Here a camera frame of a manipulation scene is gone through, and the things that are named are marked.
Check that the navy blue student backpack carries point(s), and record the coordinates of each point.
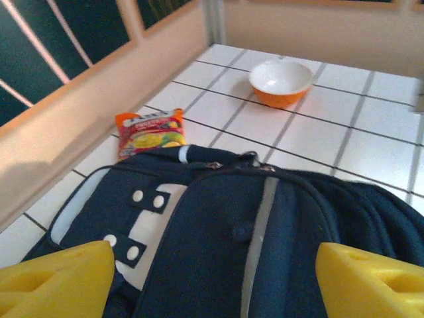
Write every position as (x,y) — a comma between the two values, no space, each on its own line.
(212,238)

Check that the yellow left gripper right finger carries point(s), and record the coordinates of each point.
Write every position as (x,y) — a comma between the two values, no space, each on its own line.
(371,285)

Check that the aluminium frame post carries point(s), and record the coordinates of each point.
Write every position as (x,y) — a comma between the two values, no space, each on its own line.
(214,20)

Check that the orange fruit candy bag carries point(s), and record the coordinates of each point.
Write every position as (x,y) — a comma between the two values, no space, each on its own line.
(150,134)

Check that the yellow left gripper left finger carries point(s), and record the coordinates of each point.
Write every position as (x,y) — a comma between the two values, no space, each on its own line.
(49,285)

